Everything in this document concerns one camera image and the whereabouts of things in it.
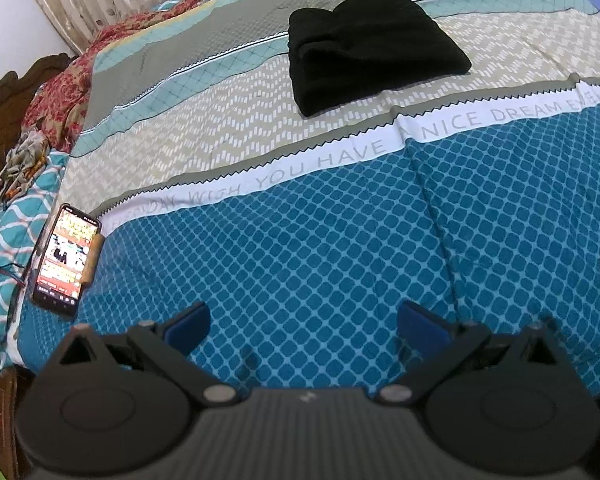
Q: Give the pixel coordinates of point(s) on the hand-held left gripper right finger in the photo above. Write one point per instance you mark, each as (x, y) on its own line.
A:
(420, 330)

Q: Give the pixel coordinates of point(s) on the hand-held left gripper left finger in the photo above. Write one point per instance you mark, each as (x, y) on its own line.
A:
(187, 322)

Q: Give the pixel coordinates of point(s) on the black pants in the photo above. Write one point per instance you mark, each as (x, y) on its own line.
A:
(370, 50)

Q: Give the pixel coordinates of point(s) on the tan phone holder clamp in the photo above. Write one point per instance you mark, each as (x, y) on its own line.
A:
(92, 260)

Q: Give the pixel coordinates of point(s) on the teal and grey patterned bedsheet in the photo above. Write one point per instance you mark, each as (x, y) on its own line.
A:
(330, 240)

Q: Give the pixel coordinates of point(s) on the black smartphone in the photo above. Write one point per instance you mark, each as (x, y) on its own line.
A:
(62, 260)

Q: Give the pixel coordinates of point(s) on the teal and white patterned pillow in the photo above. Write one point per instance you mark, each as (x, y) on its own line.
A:
(10, 240)

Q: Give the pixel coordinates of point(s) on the multicolour floral cloth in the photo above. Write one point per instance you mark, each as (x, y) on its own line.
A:
(25, 160)

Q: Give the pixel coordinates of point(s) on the red floral blanket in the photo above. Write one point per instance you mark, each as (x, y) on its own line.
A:
(65, 90)

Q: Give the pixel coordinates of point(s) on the carved wooden headboard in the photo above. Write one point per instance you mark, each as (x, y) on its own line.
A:
(5, 110)

